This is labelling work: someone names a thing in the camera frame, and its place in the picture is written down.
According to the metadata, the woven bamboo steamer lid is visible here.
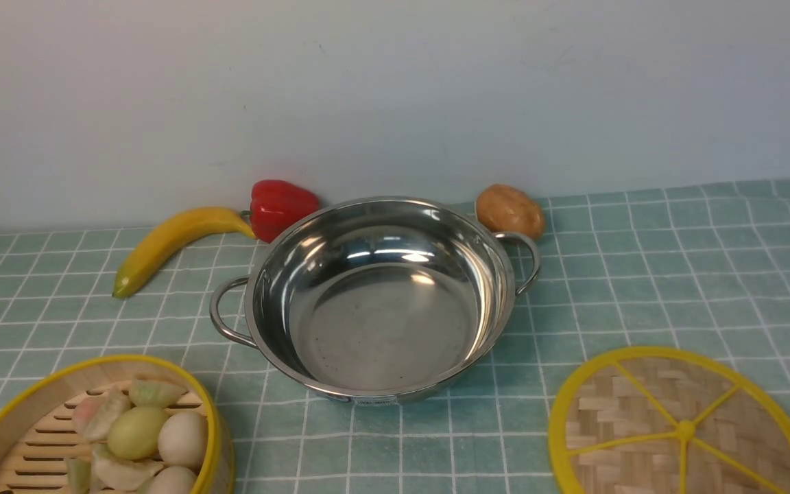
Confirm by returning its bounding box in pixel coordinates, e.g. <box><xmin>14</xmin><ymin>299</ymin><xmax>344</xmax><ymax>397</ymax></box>
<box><xmin>548</xmin><ymin>346</ymin><xmax>790</xmax><ymax>493</ymax></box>

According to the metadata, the bamboo steamer basket yellow rim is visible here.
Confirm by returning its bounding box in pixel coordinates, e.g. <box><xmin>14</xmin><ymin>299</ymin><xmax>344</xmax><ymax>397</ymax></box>
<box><xmin>0</xmin><ymin>354</ymin><xmax>237</xmax><ymax>493</ymax></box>

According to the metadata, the stainless steel pot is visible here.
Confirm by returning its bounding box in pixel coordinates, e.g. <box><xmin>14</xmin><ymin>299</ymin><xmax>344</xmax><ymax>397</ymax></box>
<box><xmin>209</xmin><ymin>196</ymin><xmax>542</xmax><ymax>406</ymax></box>

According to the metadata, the brown plastic potato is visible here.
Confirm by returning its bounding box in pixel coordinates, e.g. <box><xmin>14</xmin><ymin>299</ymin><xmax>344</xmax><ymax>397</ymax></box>
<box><xmin>475</xmin><ymin>184</ymin><xmax>547</xmax><ymax>240</ymax></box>

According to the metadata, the red plastic bell pepper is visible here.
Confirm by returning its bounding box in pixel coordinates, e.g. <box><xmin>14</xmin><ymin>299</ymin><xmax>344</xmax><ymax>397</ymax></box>
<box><xmin>248</xmin><ymin>179</ymin><xmax>321</xmax><ymax>243</ymax></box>

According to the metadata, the yellow plastic banana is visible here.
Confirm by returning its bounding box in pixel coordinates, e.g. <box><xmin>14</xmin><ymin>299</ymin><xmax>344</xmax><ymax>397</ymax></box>
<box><xmin>112</xmin><ymin>207</ymin><xmax>255</xmax><ymax>299</ymax></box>

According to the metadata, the green dumpling upper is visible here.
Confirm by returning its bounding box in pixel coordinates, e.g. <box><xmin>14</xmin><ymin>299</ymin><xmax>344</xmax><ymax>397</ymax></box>
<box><xmin>128</xmin><ymin>377</ymin><xmax>188</xmax><ymax>408</ymax></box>

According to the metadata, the white round bun upper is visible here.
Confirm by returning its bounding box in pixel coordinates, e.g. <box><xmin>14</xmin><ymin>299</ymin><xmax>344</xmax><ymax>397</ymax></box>
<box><xmin>158</xmin><ymin>412</ymin><xmax>209</xmax><ymax>470</ymax></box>

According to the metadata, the white round bun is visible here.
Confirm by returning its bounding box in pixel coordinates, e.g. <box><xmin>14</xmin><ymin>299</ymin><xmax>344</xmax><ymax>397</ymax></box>
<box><xmin>137</xmin><ymin>466</ymin><xmax>198</xmax><ymax>494</ymax></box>
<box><xmin>158</xmin><ymin>412</ymin><xmax>209</xmax><ymax>470</ymax></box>

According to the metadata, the green round bun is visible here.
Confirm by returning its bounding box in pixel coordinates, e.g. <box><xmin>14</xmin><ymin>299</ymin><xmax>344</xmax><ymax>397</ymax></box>
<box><xmin>106</xmin><ymin>406</ymin><xmax>170</xmax><ymax>460</ymax></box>

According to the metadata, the white round bun lower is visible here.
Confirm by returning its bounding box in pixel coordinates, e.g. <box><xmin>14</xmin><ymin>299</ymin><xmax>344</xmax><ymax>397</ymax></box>
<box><xmin>137</xmin><ymin>466</ymin><xmax>198</xmax><ymax>494</ymax></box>

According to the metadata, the pink dumpling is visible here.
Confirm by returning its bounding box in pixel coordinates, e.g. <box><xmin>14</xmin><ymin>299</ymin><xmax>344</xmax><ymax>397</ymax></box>
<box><xmin>71</xmin><ymin>388</ymin><xmax>132</xmax><ymax>442</ymax></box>

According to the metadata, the green checkered tablecloth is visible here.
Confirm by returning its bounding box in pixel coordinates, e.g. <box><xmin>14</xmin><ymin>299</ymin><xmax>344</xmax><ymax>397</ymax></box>
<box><xmin>0</xmin><ymin>180</ymin><xmax>790</xmax><ymax>493</ymax></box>

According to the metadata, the white dumpling centre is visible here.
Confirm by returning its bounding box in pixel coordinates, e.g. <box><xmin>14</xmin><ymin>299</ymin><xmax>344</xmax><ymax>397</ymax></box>
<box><xmin>91</xmin><ymin>443</ymin><xmax>165</xmax><ymax>491</ymax></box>

